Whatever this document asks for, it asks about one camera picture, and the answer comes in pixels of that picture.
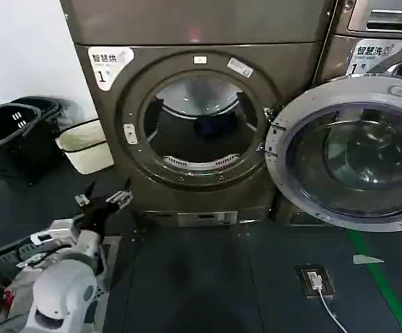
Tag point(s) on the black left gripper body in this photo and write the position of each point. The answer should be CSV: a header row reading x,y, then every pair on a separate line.
x,y
95,215

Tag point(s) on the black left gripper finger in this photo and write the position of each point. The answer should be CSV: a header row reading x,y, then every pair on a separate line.
x,y
119,199
83,201

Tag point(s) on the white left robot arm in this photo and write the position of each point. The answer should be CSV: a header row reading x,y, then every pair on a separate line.
x,y
64,281

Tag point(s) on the cream white plastic basket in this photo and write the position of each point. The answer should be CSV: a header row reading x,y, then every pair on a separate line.
x,y
85,149

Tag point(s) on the large black plastic basket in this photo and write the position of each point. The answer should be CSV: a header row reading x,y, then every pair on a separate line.
x,y
10,152

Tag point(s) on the black slatted plastic basket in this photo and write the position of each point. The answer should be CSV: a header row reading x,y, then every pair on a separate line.
x,y
60,111

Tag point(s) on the pale grey cloth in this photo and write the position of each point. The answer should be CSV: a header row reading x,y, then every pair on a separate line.
x,y
21,288

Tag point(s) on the dark blue garment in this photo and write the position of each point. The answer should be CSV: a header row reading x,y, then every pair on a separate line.
x,y
215,125

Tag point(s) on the white dryer label sticker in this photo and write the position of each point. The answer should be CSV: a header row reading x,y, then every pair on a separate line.
x,y
109,66

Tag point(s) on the grey-brown dryer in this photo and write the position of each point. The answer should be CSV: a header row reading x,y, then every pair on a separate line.
x,y
201,31

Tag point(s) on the white plug adapter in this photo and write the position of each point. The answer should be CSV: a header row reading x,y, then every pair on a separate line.
x,y
313,279

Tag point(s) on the floor socket box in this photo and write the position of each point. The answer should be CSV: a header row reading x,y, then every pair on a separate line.
x,y
325,277

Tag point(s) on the round glass dryer door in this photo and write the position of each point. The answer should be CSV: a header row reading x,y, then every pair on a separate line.
x,y
357,152

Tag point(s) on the grey floor tape piece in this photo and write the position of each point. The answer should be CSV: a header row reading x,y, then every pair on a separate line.
x,y
365,259

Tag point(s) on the grey-brown washing machine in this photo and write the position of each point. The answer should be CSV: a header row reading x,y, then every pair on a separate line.
x,y
339,52

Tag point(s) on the green floor tape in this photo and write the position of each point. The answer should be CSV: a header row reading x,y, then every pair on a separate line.
x,y
377,274

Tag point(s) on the white washer label sticker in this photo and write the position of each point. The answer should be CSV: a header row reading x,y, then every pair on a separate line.
x,y
374,55

